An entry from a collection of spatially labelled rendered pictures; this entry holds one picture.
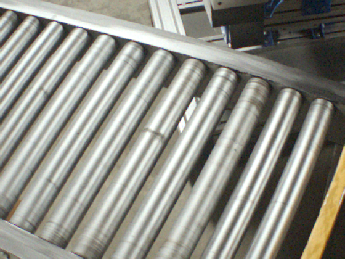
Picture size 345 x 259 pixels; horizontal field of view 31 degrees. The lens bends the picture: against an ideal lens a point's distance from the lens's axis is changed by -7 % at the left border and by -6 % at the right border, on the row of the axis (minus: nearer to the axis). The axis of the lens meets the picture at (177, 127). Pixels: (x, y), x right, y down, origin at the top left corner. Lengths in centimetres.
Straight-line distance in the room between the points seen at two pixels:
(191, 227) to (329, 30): 124
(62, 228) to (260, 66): 47
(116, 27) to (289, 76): 37
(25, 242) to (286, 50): 126
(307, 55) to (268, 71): 86
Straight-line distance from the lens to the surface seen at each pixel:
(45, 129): 117
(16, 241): 105
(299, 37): 210
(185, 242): 100
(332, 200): 102
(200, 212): 103
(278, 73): 120
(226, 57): 122
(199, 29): 213
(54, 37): 134
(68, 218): 105
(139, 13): 252
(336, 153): 128
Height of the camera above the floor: 169
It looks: 52 degrees down
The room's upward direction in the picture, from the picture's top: 7 degrees counter-clockwise
